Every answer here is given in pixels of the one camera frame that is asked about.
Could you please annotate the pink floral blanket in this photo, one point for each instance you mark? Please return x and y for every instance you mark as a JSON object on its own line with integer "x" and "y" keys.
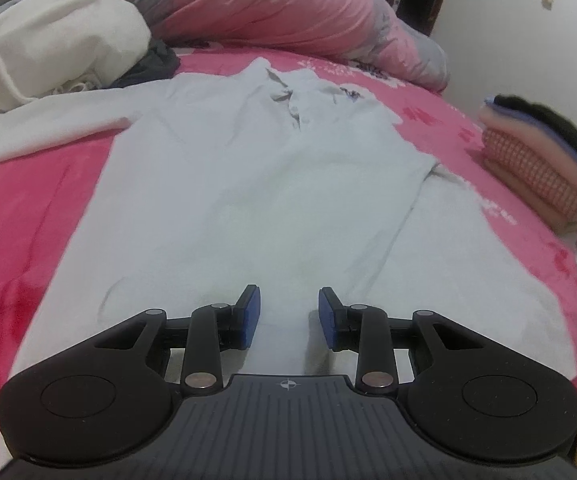
{"x": 38, "y": 220}

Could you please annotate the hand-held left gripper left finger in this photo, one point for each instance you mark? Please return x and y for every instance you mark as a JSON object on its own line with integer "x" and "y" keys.
{"x": 251, "y": 317}

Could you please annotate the black folded garment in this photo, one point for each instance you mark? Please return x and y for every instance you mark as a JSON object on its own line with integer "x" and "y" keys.
{"x": 563, "y": 130}

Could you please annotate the stack of folded clothes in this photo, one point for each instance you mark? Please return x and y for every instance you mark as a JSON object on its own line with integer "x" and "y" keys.
{"x": 528, "y": 135}

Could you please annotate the dark grey garment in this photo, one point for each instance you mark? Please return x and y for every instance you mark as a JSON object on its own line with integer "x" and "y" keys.
{"x": 153, "y": 62}

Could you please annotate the lavender folded garment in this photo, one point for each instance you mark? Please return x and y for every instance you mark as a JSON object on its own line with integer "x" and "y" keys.
{"x": 575, "y": 160}

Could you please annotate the cream white garment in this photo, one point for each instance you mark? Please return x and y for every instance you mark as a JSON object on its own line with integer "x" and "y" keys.
{"x": 63, "y": 45}

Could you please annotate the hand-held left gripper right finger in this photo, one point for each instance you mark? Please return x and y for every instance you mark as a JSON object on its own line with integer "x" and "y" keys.
{"x": 327, "y": 317}

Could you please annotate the white shirt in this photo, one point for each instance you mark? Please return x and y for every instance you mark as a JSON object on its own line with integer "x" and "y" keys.
{"x": 268, "y": 185}

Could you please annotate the peach folded garment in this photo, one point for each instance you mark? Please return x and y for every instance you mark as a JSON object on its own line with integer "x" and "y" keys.
{"x": 533, "y": 205}

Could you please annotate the pink and grey duvet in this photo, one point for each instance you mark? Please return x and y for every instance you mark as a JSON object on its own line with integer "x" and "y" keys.
{"x": 278, "y": 5}

